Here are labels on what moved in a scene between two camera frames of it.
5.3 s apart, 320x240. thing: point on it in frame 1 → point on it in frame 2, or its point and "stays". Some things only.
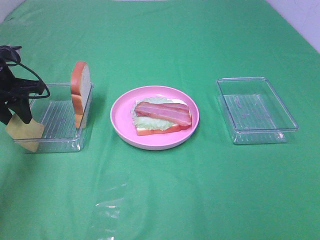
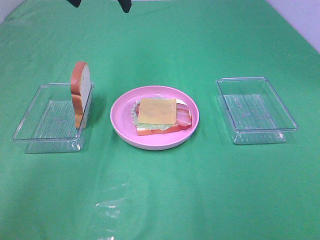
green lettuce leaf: [143, 122] stays
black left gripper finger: [5, 115] → [75, 3]
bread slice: [80, 87] stays
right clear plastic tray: [257, 115] stays
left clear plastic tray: [56, 112] stays
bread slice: [143, 132] stays
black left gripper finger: [20, 106] → [126, 5]
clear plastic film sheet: [104, 218] stays
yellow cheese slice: [28, 135] → [157, 111]
